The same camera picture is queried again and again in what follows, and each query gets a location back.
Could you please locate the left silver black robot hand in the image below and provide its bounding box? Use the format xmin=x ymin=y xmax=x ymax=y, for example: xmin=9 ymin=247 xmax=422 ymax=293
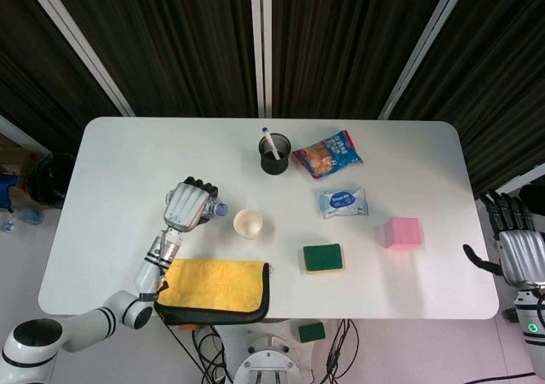
xmin=163 ymin=176 xmax=223 ymax=234

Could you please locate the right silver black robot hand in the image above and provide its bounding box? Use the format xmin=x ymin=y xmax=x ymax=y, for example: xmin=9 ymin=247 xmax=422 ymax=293
xmin=462 ymin=188 xmax=545 ymax=289

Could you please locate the small clear bottle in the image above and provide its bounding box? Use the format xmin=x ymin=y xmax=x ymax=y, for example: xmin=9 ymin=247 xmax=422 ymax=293
xmin=199 ymin=201 xmax=230 ymax=223

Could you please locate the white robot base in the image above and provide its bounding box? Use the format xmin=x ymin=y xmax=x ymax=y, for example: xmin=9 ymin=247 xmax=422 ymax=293
xmin=232 ymin=334 xmax=314 ymax=384

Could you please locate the white paper cup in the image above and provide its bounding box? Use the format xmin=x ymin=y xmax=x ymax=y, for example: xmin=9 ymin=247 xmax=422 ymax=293
xmin=232 ymin=207 xmax=264 ymax=241

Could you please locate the yellow cloth with black edge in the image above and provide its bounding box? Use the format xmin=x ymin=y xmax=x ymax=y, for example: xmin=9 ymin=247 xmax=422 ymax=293
xmin=153 ymin=258 xmax=272 ymax=326

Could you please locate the black mesh pen holder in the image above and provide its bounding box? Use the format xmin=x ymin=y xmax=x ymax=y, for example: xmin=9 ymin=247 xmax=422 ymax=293
xmin=257 ymin=132 xmax=294 ymax=175

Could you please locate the white blue marker pen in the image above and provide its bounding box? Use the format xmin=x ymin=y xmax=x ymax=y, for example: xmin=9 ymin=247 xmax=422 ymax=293
xmin=261 ymin=126 xmax=283 ymax=162

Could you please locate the pink foam cube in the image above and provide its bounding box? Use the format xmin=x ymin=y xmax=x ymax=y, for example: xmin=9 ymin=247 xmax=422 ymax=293
xmin=374 ymin=216 xmax=424 ymax=251

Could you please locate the black waste bin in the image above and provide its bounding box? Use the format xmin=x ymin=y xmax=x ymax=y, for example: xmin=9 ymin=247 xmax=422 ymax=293
xmin=25 ymin=152 xmax=77 ymax=209

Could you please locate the green yellow scrub sponge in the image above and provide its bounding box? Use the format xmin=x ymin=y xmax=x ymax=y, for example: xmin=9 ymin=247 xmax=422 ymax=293
xmin=301 ymin=243 xmax=347 ymax=276

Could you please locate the blue red bread package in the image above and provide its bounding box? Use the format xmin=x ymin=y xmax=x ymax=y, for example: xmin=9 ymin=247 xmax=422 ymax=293
xmin=291 ymin=129 xmax=364 ymax=180

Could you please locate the white blue wet wipes pack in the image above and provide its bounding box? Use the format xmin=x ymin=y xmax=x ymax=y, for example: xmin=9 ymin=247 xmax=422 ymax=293
xmin=316 ymin=186 xmax=369 ymax=221

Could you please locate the black pleated curtain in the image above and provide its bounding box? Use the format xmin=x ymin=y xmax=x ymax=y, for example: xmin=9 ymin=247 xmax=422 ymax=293
xmin=0 ymin=0 xmax=545 ymax=196

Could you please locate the brown cardboard box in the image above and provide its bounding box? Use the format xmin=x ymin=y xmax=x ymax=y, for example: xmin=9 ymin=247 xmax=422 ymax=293
xmin=0 ymin=134 xmax=40 ymax=189

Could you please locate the blue bag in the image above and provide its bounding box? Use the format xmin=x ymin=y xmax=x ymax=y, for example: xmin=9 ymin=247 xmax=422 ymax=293
xmin=0 ymin=171 xmax=20 ymax=213

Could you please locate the green sponge on floor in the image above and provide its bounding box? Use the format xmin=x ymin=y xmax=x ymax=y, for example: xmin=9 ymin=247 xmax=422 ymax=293
xmin=297 ymin=321 xmax=327 ymax=345

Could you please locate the black cable bundle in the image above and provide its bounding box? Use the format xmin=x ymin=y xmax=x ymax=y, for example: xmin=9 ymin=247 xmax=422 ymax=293
xmin=324 ymin=318 xmax=362 ymax=384
xmin=169 ymin=323 xmax=233 ymax=384

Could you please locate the white metal frame post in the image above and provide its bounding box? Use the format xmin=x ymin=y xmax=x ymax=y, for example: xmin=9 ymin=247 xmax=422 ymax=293
xmin=377 ymin=0 xmax=477 ymax=121
xmin=249 ymin=0 xmax=274 ymax=118
xmin=19 ymin=0 xmax=136 ymax=117

